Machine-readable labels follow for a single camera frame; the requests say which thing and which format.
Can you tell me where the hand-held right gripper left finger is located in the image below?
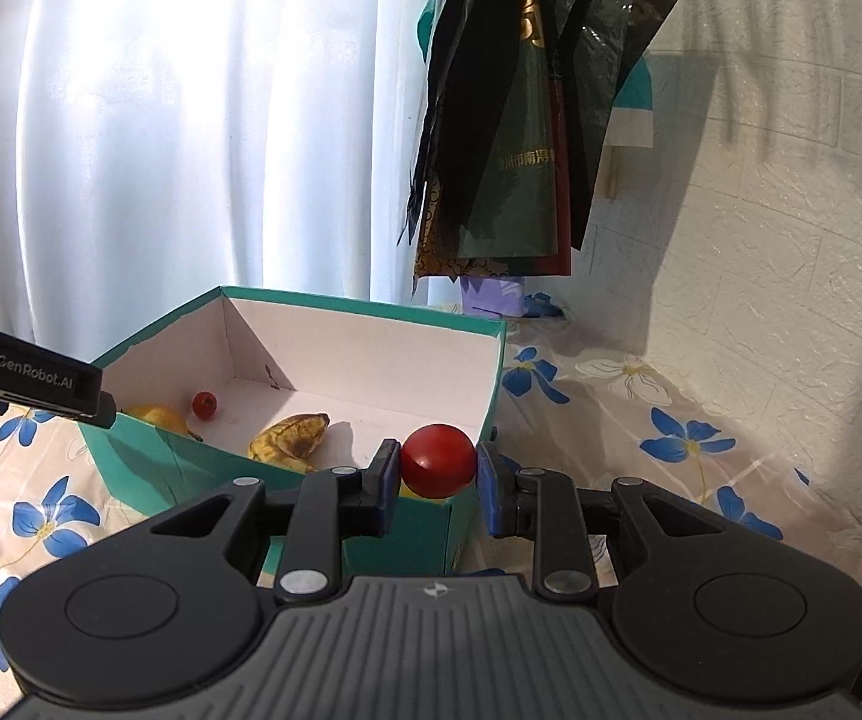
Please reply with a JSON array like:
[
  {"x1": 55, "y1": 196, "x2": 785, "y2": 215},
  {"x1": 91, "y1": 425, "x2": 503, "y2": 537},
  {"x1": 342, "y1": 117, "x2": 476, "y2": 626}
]
[{"x1": 147, "y1": 439, "x2": 403, "y2": 603}]

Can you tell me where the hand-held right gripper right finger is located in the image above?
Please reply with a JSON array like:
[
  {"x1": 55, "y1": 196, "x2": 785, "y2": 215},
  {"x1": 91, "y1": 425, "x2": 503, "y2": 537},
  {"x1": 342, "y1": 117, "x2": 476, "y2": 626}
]
[{"x1": 477, "y1": 440, "x2": 729, "y2": 603}]

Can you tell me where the large red tomato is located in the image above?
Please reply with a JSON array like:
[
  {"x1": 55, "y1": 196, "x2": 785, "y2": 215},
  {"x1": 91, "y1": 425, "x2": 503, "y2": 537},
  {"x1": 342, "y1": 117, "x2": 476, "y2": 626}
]
[{"x1": 399, "y1": 424, "x2": 478, "y2": 500}]

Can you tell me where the brown spotted banana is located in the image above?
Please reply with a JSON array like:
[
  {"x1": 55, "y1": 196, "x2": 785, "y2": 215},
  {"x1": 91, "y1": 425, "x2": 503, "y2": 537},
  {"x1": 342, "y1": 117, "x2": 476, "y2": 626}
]
[{"x1": 248, "y1": 412, "x2": 332, "y2": 475}]

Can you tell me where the teal cardboard box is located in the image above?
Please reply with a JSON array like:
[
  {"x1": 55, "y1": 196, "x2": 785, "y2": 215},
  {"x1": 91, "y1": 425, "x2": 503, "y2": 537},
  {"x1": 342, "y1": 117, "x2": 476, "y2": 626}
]
[{"x1": 77, "y1": 285, "x2": 508, "y2": 578}]

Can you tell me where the yellow banana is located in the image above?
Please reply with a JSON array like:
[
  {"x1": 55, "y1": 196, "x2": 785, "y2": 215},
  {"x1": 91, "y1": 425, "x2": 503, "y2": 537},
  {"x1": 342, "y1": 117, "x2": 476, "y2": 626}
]
[{"x1": 122, "y1": 405, "x2": 205, "y2": 443}]

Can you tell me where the blue floral tablecloth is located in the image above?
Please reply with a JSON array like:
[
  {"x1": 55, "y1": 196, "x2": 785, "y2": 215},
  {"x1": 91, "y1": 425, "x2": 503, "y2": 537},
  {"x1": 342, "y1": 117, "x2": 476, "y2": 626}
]
[{"x1": 0, "y1": 296, "x2": 862, "y2": 720}]

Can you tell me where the purple bag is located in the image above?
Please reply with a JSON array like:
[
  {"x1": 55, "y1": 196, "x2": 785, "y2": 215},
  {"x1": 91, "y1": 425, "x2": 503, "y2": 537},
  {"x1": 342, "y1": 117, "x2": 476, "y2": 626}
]
[{"x1": 458, "y1": 273, "x2": 528, "y2": 319}]

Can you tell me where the brown patterned bag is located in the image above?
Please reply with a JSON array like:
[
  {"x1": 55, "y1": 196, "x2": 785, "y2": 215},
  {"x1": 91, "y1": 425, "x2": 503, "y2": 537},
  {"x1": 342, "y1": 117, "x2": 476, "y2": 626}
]
[{"x1": 411, "y1": 171, "x2": 478, "y2": 284}]

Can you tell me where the red bag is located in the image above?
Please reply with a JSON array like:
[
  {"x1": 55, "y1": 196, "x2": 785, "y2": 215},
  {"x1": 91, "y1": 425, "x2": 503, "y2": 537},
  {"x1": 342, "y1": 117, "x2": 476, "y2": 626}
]
[{"x1": 527, "y1": 75, "x2": 576, "y2": 277}]

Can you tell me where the white curtain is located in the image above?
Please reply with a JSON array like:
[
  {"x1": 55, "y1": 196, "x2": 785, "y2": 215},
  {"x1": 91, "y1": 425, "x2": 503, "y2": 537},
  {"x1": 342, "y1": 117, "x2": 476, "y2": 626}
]
[{"x1": 0, "y1": 0, "x2": 469, "y2": 413}]

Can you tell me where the dark green printed tote bag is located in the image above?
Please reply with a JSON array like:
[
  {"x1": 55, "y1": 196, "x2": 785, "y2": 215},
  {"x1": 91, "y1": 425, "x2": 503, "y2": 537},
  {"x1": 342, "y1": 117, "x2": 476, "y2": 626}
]
[{"x1": 456, "y1": 0, "x2": 565, "y2": 261}]

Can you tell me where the teal and white bag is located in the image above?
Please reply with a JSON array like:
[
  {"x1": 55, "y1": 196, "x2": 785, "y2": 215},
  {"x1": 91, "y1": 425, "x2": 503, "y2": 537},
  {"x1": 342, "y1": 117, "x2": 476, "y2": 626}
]
[{"x1": 609, "y1": 58, "x2": 655, "y2": 149}]

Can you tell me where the black plastic bag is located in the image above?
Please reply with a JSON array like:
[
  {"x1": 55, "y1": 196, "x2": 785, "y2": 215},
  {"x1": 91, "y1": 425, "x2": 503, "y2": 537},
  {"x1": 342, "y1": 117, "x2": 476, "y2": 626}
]
[{"x1": 397, "y1": 0, "x2": 681, "y2": 247}]

